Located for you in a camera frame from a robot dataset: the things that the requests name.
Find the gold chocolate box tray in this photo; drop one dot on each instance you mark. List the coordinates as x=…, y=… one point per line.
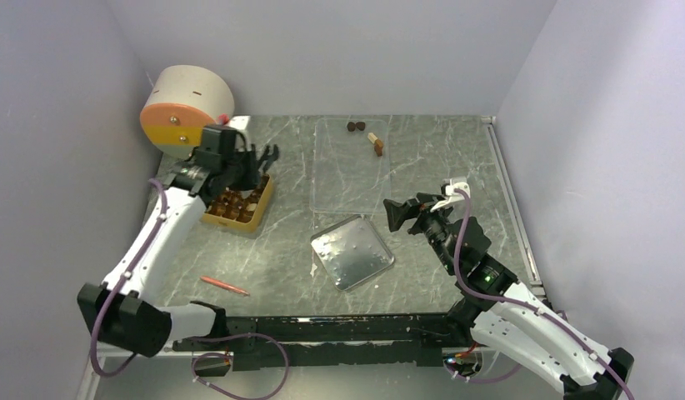
x=239, y=211

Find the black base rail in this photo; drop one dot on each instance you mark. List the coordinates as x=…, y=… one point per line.
x=423, y=339

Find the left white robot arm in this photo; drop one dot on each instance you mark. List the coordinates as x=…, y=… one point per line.
x=120, y=310

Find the square silver metal lid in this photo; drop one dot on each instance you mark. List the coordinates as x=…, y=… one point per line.
x=351, y=252

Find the red pen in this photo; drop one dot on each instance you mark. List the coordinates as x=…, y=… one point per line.
x=225, y=286

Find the clear plastic tray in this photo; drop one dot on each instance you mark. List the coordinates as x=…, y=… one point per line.
x=349, y=173

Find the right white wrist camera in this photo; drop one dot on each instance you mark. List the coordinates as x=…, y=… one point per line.
x=454, y=190

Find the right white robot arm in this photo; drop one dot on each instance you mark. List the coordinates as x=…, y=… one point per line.
x=499, y=311

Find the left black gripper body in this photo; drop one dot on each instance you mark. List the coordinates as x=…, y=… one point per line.
x=242, y=169

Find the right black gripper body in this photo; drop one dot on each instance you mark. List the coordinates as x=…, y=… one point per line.
x=435, y=227

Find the round pastel drawer box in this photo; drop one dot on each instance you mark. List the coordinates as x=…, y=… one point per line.
x=184, y=99

